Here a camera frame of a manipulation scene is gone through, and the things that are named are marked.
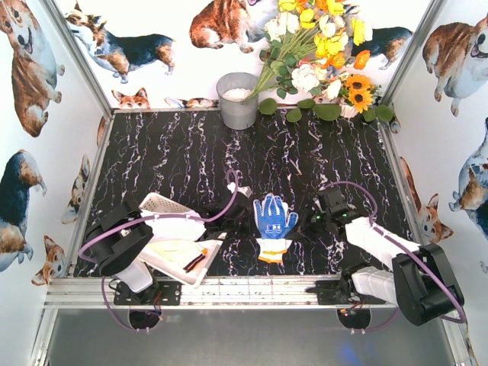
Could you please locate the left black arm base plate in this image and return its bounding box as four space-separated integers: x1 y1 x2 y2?
109 281 181 306

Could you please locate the cream glove red cuff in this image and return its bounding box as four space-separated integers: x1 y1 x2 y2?
146 239 208 273

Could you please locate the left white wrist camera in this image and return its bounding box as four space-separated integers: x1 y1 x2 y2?
227 182 252 198

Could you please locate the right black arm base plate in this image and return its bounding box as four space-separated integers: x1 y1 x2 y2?
305 274 387 305

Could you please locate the aluminium front frame rail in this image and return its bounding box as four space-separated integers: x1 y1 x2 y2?
43 274 457 310

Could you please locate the artificial flower bouquet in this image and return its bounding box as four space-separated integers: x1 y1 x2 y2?
246 1 411 123

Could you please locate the blue dotted glove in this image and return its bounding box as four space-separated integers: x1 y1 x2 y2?
256 239 292 264
253 194 299 240

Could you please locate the white perforated storage basket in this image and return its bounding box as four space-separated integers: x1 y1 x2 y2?
138 193 226 287

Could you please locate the grey metal bucket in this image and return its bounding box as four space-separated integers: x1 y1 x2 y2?
216 72 258 130

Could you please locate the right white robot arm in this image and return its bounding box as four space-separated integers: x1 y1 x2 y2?
288 186 467 326

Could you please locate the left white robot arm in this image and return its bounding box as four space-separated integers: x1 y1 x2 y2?
79 187 252 305

